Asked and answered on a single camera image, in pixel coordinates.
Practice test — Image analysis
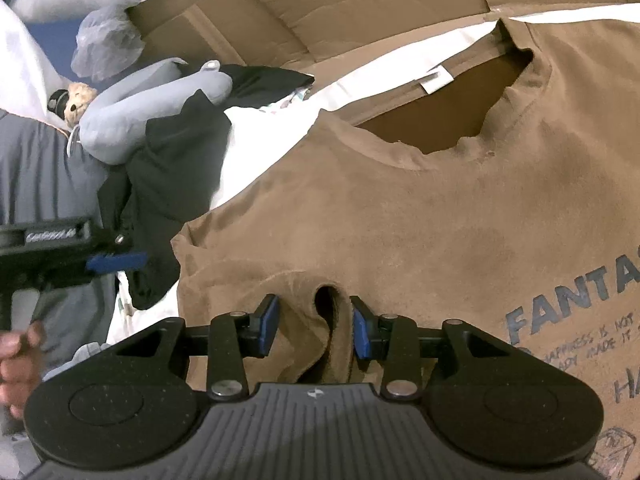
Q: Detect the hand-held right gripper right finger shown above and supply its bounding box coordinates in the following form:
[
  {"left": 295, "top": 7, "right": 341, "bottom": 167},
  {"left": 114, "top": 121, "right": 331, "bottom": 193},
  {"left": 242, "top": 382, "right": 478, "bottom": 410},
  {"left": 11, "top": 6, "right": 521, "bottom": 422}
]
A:
[{"left": 350, "top": 296, "right": 523, "bottom": 402}]

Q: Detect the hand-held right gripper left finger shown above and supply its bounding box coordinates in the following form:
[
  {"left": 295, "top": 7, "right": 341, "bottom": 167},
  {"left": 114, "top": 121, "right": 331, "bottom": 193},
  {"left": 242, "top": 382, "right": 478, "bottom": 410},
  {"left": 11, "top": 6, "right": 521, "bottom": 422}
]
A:
[{"left": 112, "top": 294, "right": 280, "bottom": 402}]

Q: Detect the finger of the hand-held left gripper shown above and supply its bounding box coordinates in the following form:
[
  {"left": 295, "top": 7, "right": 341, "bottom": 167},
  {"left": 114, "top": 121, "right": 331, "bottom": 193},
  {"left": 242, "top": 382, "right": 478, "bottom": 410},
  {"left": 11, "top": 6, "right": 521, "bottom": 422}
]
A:
[{"left": 85, "top": 251, "right": 149, "bottom": 277}]

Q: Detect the brown printed t-shirt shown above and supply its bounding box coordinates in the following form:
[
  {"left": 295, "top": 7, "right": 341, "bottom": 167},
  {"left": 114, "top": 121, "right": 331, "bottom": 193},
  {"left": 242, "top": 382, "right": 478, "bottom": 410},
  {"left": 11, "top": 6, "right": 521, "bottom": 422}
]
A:
[{"left": 170, "top": 7, "right": 640, "bottom": 480}]

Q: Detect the person's left hand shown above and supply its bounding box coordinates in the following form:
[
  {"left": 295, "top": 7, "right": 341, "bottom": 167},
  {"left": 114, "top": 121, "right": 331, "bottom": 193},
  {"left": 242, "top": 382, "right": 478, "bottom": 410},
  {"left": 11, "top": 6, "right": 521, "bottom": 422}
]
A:
[{"left": 0, "top": 321, "right": 47, "bottom": 419}]

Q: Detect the black cloth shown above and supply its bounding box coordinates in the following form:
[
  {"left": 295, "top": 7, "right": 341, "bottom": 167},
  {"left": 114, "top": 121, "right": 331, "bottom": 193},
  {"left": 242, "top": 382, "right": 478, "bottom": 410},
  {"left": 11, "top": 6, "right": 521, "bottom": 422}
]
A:
[{"left": 97, "top": 62, "right": 317, "bottom": 311}]

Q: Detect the small brown bear toy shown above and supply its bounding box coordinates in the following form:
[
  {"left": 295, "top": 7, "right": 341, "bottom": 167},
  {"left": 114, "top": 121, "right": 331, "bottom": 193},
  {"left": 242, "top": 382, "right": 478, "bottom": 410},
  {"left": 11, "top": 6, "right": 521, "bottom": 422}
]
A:
[{"left": 47, "top": 82, "right": 99, "bottom": 129}]

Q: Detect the blue cloth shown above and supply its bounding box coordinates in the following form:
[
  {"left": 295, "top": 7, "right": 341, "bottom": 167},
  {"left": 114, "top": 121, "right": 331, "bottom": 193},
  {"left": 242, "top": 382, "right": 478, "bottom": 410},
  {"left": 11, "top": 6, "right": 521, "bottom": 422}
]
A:
[{"left": 24, "top": 17, "right": 87, "bottom": 92}]

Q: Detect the clear plastic bag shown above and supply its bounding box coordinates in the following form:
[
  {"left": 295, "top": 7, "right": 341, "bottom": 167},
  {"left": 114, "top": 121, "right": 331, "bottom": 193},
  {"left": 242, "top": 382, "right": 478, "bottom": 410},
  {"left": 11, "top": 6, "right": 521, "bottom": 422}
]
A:
[{"left": 70, "top": 5, "right": 147, "bottom": 84}]

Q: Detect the floral patterned cloth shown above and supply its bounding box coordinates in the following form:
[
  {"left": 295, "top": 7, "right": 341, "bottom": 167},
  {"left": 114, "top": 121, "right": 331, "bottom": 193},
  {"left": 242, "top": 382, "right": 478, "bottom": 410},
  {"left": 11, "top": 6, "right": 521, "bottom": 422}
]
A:
[{"left": 260, "top": 86, "right": 315, "bottom": 112}]

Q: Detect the brown cardboard sheet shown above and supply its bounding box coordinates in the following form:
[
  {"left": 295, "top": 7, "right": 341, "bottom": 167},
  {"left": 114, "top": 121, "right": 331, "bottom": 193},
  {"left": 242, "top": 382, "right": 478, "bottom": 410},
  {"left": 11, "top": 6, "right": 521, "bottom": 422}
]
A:
[{"left": 127, "top": 0, "right": 632, "bottom": 85}]

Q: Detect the grey garment with bear keychain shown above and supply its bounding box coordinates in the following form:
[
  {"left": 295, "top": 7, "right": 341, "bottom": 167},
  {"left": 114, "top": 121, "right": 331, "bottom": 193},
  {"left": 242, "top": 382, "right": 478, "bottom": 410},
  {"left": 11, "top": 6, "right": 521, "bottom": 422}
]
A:
[{"left": 77, "top": 57, "right": 234, "bottom": 166}]

